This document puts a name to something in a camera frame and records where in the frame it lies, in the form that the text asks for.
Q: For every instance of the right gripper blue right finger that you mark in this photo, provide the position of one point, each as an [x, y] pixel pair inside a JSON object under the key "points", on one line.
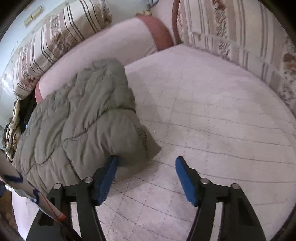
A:
{"points": [[189, 179]]}

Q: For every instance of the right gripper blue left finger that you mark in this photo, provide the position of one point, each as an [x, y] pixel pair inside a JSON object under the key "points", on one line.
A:
{"points": [[103, 179]]}

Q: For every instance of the olive green puffer jacket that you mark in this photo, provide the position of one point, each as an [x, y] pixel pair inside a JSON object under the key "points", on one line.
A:
{"points": [[76, 128]]}

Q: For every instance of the black clothes pile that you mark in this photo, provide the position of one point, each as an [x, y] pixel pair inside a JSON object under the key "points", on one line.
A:
{"points": [[27, 106]]}

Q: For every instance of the pink quilted round bed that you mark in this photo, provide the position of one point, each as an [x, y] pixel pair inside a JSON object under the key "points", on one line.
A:
{"points": [[225, 122]]}

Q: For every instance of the beige brown patterned blanket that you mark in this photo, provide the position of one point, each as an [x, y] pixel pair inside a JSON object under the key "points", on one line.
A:
{"points": [[12, 132]]}

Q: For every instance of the pink bolster cushion centre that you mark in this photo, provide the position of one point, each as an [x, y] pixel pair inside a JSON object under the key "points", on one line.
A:
{"points": [[127, 41]]}

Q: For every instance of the pink bolster cushion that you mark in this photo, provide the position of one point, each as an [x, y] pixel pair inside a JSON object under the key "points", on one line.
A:
{"points": [[127, 41], [167, 12]]}

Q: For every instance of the striped floral pillow left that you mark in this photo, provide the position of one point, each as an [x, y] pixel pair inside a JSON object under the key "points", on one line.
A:
{"points": [[65, 27]]}

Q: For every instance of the striped floral pillow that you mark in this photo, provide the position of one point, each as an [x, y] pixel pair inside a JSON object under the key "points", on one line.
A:
{"points": [[65, 27], [245, 33]]}

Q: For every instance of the striped floral pillow right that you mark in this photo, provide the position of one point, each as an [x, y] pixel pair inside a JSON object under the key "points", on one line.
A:
{"points": [[245, 33]]}

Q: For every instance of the pink bolster cushion right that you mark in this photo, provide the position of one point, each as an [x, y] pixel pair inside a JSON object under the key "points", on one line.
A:
{"points": [[167, 12]]}

